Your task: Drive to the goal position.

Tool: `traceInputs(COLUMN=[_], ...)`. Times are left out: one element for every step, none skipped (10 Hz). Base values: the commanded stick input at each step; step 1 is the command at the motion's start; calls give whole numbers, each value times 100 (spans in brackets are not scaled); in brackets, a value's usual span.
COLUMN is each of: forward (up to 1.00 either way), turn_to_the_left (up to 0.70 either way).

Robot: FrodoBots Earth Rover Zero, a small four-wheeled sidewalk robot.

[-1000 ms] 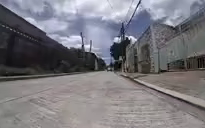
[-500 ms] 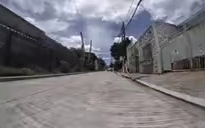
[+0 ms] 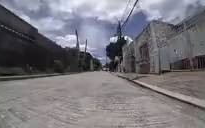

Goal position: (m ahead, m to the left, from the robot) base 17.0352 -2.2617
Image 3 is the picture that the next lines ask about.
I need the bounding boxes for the small bush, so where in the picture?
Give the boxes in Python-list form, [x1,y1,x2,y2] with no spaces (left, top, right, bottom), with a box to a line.
[52,59,66,74]

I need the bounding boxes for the grey stone building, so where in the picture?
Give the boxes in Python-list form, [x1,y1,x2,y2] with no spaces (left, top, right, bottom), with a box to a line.
[121,19,175,75]

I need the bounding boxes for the grey raised pavement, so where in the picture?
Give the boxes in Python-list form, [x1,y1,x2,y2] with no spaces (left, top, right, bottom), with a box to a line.
[112,69,205,113]

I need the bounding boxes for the long dark wall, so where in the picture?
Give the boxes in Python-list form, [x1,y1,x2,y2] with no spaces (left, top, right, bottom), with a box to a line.
[0,1,95,77]

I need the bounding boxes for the overhead wires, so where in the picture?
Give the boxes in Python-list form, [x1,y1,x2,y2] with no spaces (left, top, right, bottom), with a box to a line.
[118,0,141,32]

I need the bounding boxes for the utility pole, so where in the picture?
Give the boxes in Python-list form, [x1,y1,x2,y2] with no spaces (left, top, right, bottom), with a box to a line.
[83,38,89,55]
[116,20,123,73]
[74,29,81,51]

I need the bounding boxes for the pale building with railing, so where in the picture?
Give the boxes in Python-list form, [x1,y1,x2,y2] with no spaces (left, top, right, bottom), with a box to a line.
[158,1,205,72]

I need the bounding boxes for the grey kerb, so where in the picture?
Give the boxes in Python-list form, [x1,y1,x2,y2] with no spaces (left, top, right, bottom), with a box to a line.
[0,71,82,83]

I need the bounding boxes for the dark tree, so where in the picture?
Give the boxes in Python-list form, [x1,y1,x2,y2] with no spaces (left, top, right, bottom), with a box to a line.
[105,35,128,63]

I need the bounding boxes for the grey concrete road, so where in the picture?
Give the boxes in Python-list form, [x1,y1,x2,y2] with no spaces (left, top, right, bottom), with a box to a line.
[0,70,205,128]

